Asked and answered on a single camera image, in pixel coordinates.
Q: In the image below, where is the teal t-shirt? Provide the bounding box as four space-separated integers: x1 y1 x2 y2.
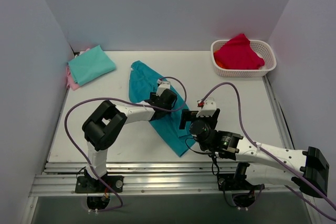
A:
129 61 195 157

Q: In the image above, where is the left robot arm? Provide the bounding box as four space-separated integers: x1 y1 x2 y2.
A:
82 89 177 192

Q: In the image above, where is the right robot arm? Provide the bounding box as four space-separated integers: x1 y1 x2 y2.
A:
180 109 329 198

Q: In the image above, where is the orange garment in basket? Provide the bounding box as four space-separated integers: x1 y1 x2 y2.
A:
214 50 225 69

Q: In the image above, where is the red t-shirt in basket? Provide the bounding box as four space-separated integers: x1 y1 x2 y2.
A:
217 34 265 70

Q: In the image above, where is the folded mint green t-shirt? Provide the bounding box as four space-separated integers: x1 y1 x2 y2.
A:
68 45 117 87

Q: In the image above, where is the folded pink t-shirt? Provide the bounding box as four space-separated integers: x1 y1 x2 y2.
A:
66 66 80 91

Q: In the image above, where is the white plastic basket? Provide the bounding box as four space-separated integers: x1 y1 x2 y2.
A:
211 40 277 78

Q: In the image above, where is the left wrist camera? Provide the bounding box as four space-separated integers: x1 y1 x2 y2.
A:
156 79 171 97

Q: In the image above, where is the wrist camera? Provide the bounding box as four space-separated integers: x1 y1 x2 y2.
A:
196 98 217 118
156 79 171 97

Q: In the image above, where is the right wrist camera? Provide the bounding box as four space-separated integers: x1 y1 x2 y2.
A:
196 98 217 118

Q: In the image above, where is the black thin cable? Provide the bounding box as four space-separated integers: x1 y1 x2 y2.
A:
184 137 221 176

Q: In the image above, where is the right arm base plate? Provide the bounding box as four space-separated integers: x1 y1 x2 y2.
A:
216 174 265 191

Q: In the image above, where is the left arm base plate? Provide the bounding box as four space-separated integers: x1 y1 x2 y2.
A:
75 175 124 194

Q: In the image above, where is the aluminium rail frame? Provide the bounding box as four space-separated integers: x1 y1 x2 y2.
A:
30 76 293 196

